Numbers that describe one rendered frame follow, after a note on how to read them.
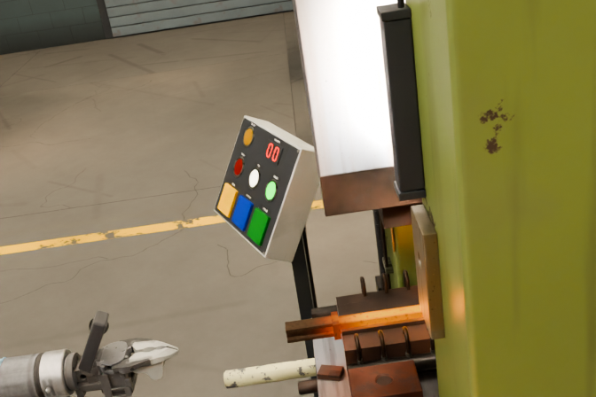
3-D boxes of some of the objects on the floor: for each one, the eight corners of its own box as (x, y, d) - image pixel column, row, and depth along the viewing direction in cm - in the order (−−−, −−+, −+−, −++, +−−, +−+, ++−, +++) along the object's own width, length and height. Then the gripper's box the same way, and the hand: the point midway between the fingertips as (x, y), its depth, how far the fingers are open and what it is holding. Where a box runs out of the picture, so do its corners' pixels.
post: (329, 488, 236) (277, 176, 193) (328, 478, 239) (276, 170, 196) (341, 486, 236) (292, 175, 193) (341, 477, 239) (291, 168, 196)
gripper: (82, 377, 152) (186, 362, 152) (73, 408, 144) (182, 392, 144) (72, 343, 149) (177, 327, 149) (60, 371, 141) (173, 355, 140)
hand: (170, 348), depth 145 cm, fingers closed
